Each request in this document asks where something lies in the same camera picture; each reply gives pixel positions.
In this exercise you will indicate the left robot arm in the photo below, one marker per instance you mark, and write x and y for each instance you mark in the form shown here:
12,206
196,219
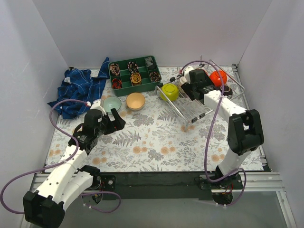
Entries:
47,205

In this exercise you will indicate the black brown bowl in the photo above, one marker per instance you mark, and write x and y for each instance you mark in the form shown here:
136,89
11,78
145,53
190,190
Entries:
226,91

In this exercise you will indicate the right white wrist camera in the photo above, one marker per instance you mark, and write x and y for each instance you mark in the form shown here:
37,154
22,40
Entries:
186,75

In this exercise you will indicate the metal dish rack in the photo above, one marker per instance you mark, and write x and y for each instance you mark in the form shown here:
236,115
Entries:
189,111

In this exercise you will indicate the brown patterned white bowl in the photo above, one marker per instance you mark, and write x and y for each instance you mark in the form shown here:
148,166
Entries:
181,91

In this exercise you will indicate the pale green ribbed bowl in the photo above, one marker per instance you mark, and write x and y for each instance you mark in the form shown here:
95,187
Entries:
111,103

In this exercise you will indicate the beige bowl with drawing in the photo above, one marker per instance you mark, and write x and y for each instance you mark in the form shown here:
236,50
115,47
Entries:
135,101

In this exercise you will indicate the orange bowl rear right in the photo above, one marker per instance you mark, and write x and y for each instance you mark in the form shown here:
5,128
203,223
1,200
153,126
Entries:
215,78

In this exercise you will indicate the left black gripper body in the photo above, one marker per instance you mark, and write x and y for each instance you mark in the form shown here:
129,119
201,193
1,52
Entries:
109,125

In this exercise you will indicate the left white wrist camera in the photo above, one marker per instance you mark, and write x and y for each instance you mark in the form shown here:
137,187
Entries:
96,105

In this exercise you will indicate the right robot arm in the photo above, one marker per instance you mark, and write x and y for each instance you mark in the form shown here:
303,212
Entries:
245,133

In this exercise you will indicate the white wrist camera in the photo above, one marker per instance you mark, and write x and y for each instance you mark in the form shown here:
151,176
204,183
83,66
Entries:
186,75
96,105

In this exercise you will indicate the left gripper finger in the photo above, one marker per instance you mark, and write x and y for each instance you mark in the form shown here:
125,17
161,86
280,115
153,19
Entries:
118,123
104,114

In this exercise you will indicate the red black ties bottom left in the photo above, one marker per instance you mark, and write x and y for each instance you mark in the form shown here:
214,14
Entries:
116,83

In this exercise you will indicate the brown ties bottom right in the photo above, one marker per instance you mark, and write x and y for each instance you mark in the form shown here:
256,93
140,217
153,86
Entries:
155,76

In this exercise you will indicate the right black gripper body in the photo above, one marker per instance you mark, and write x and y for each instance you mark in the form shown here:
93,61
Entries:
190,89

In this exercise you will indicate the yellow ties bottom middle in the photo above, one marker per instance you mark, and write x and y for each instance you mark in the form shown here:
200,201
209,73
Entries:
135,79

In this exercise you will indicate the floral table mat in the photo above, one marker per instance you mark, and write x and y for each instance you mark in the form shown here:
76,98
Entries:
155,139

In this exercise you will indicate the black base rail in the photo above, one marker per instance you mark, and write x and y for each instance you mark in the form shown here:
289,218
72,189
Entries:
169,185

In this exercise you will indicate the lime green bowl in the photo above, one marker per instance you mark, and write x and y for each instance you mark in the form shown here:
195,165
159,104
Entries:
171,91

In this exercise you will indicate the green compartment tray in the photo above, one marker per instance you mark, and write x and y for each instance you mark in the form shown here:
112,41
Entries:
124,68

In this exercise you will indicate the blue plaid cloth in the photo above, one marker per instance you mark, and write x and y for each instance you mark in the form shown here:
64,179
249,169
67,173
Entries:
80,85

